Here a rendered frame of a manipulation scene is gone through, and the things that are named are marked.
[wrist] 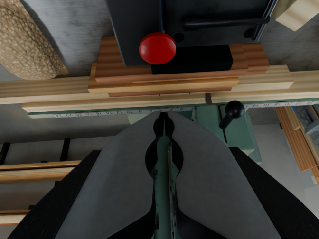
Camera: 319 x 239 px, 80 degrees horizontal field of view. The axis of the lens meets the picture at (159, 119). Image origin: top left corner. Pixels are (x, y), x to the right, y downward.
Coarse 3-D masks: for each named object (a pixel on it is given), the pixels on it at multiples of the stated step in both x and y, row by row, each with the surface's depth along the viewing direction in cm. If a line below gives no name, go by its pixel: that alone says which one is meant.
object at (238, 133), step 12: (204, 108) 27; (216, 108) 27; (192, 120) 27; (204, 120) 26; (216, 120) 26; (240, 120) 26; (216, 132) 25; (228, 132) 25; (240, 132) 25; (228, 144) 24; (240, 144) 24; (252, 144) 24
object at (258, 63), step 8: (248, 48) 30; (256, 48) 30; (248, 56) 29; (256, 56) 29; (264, 56) 29; (248, 64) 28; (256, 64) 28; (264, 64) 28; (248, 72) 29; (256, 72) 29; (264, 72) 29
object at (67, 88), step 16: (16, 80) 36; (32, 80) 36; (48, 80) 36; (64, 80) 36; (80, 80) 35; (240, 80) 34; (256, 80) 33; (272, 80) 33; (288, 80) 33; (0, 96) 35; (16, 96) 35; (32, 96) 34; (48, 96) 35; (64, 96) 35; (80, 96) 35; (96, 96) 35; (128, 96) 35
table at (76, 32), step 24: (24, 0) 24; (48, 0) 24; (72, 0) 24; (96, 0) 24; (48, 24) 26; (72, 24) 26; (96, 24) 27; (312, 24) 28; (72, 48) 30; (96, 48) 30; (264, 48) 31; (288, 48) 31; (312, 48) 32; (72, 72) 35
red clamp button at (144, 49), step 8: (144, 40) 15; (152, 40) 14; (160, 40) 14; (168, 40) 15; (144, 48) 15; (152, 48) 15; (160, 48) 15; (168, 48) 15; (144, 56) 16; (152, 56) 16; (160, 56) 16; (168, 56) 16
